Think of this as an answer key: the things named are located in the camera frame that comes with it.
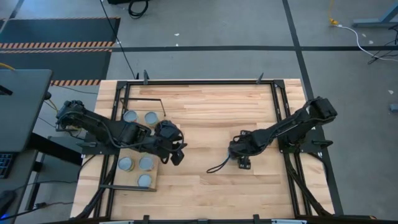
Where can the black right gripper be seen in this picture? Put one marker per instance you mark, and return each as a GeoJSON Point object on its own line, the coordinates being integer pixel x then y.
{"type": "Point", "coordinates": [244, 146]}

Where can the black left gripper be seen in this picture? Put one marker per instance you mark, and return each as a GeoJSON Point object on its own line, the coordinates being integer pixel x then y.
{"type": "Point", "coordinates": [169, 137]}

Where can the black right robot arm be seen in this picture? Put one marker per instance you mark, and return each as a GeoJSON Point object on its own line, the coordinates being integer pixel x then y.
{"type": "Point", "coordinates": [295, 124]}

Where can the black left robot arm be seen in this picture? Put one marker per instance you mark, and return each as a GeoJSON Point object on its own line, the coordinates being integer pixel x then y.
{"type": "Point", "coordinates": [93, 123]}

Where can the silver aluminium bar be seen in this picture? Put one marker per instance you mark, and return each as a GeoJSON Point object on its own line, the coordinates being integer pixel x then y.
{"type": "Point", "coordinates": [116, 222]}
{"type": "Point", "coordinates": [289, 221]}

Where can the black mat, orange hazard stripes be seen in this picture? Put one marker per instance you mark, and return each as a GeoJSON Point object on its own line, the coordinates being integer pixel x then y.
{"type": "Point", "coordinates": [53, 65]}
{"type": "Point", "coordinates": [62, 31]}

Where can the black desk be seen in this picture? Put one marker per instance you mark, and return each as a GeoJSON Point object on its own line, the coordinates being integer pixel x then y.
{"type": "Point", "coordinates": [21, 186]}

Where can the dark grey desk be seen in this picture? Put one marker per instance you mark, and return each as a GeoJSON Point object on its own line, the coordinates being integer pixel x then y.
{"type": "Point", "coordinates": [21, 112]}

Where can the black box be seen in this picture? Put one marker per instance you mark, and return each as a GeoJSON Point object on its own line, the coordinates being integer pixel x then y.
{"type": "Point", "coordinates": [118, 1]}

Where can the black keyboard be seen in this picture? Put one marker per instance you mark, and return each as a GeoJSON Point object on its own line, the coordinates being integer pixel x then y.
{"type": "Point", "coordinates": [5, 165]}

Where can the black computer mouse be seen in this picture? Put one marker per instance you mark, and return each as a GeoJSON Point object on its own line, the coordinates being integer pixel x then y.
{"type": "Point", "coordinates": [6, 202]}

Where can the grey metal desk foot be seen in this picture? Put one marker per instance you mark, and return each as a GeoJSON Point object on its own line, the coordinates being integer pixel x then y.
{"type": "Point", "coordinates": [373, 22]}

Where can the wooden shelf with black frame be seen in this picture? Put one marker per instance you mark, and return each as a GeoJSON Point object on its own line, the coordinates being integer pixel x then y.
{"type": "Point", "coordinates": [127, 180]}

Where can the black frame bracket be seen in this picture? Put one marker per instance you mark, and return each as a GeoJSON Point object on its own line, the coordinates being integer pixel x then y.
{"type": "Point", "coordinates": [256, 218]}
{"type": "Point", "coordinates": [146, 219]}

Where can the black frame clamp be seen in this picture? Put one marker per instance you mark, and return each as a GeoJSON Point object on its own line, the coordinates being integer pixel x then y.
{"type": "Point", "coordinates": [145, 77]}
{"type": "Point", "coordinates": [259, 78]}

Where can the black aluminium rig frame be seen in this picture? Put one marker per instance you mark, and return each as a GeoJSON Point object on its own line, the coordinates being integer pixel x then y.
{"type": "Point", "coordinates": [202, 82]}

